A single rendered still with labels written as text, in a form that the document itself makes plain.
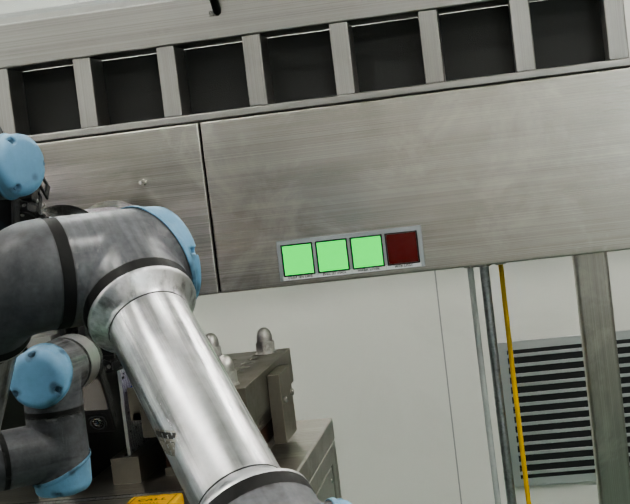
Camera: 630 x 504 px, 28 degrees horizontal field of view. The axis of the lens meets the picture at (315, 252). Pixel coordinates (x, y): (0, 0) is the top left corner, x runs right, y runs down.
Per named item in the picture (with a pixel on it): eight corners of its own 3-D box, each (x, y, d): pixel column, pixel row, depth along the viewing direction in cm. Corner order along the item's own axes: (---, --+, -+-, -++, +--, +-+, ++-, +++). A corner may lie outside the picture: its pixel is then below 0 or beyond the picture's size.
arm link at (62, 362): (8, 419, 156) (-1, 351, 155) (40, 402, 167) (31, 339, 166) (69, 413, 155) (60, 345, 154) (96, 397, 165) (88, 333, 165)
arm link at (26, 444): (1, 499, 161) (-10, 415, 161) (85, 480, 167) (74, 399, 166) (16, 509, 154) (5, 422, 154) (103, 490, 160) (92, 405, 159)
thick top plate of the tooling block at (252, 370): (143, 438, 184) (138, 397, 183) (205, 389, 223) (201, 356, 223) (250, 428, 181) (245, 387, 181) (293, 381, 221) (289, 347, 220)
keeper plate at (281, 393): (274, 444, 198) (266, 375, 197) (285, 431, 208) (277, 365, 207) (290, 443, 197) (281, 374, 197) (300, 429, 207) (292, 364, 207)
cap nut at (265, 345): (253, 355, 215) (250, 329, 215) (257, 352, 219) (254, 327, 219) (274, 353, 215) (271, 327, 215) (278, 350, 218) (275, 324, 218)
